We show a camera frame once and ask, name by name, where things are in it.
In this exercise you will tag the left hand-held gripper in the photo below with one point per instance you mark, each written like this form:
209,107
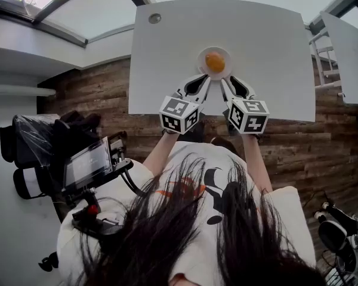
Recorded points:
179,115

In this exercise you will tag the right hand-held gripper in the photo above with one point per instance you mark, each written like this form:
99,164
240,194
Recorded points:
249,116

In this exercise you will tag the brown potato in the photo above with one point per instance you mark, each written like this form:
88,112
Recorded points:
215,62

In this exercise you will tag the white plate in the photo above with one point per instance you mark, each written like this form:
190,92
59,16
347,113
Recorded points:
203,55

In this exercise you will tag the person's right forearm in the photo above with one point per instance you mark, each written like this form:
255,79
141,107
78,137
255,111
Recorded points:
258,165

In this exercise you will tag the person's left forearm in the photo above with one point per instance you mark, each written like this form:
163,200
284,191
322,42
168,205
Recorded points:
162,153

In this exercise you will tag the person's white printed t-shirt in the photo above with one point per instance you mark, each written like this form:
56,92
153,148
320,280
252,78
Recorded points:
203,165

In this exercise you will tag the white folding table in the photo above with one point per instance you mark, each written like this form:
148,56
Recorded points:
341,55

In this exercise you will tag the black-framed window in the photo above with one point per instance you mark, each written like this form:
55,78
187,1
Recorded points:
92,10

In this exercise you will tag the black office chair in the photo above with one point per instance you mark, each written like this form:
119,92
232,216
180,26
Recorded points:
35,139

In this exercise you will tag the black camera monitor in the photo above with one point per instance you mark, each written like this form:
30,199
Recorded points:
88,162

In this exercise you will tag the black camera monitor rig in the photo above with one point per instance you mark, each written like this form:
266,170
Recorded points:
98,222

